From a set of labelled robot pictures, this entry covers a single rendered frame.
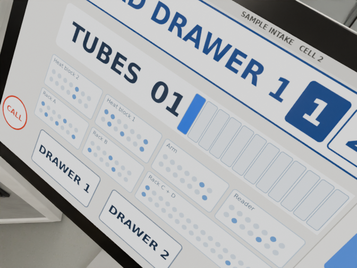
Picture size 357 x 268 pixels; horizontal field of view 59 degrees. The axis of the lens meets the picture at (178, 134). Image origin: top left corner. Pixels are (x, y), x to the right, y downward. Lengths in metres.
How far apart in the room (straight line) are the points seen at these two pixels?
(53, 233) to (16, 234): 0.14
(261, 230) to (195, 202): 0.06
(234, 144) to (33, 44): 0.24
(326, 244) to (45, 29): 0.33
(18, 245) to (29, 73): 1.13
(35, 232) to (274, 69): 1.29
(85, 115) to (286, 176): 0.20
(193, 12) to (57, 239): 1.23
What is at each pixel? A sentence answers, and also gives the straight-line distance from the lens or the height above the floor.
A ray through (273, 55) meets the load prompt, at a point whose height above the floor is 1.17.
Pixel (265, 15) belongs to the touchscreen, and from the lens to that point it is 0.25.
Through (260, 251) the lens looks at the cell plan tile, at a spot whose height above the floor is 1.06.
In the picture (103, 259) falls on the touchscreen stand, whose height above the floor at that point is 0.03.
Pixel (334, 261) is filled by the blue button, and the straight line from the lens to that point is 0.29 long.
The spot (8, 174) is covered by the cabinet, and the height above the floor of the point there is 0.58.
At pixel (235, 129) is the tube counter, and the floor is 1.12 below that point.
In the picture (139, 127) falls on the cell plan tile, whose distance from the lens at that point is 0.30.
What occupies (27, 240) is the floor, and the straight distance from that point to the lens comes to 1.45.
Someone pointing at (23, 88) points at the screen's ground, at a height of 1.04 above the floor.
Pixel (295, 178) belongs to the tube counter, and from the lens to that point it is 0.27.
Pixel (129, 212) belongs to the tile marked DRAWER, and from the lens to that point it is 0.34.
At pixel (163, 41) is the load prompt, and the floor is 1.14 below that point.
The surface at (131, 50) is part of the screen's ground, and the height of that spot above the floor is 1.12.
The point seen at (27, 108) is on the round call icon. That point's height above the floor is 1.03.
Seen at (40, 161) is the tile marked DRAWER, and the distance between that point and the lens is 0.40.
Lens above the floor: 1.34
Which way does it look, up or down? 62 degrees down
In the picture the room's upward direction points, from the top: 9 degrees clockwise
